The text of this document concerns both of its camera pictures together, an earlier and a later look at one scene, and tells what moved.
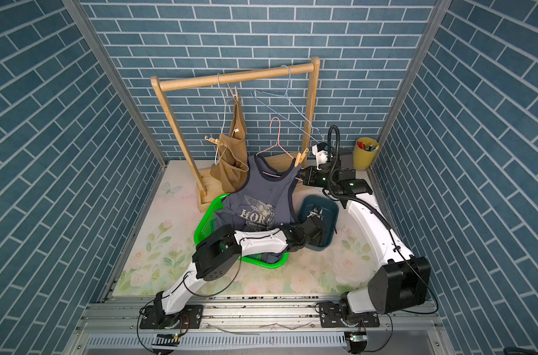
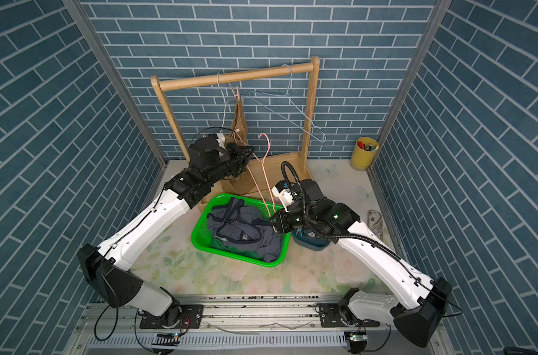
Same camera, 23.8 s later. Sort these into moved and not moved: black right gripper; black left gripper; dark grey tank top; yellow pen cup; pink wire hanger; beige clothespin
Moved: dark grey tank top; pink wire hanger; black left gripper; black right gripper
Not moved: beige clothespin; yellow pen cup
